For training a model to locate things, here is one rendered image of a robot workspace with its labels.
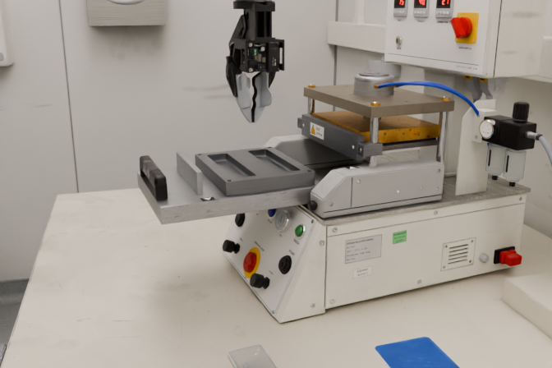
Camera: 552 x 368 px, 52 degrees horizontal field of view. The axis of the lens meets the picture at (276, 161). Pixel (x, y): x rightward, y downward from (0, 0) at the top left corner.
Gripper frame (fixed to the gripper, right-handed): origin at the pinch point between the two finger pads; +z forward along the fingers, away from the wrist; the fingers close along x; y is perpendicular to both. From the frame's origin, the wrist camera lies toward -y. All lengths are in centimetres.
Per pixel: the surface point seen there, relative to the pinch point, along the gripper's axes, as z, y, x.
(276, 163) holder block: 10.5, -2.5, 6.1
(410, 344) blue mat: 33.4, 30.3, 15.7
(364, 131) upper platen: 2.6, 9.6, 18.3
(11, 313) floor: 109, -148, -56
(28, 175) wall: 51, -159, -43
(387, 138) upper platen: 4.3, 10.3, 22.9
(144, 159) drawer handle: 7.5, -4.0, -19.0
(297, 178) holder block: 9.9, 10.0, 4.9
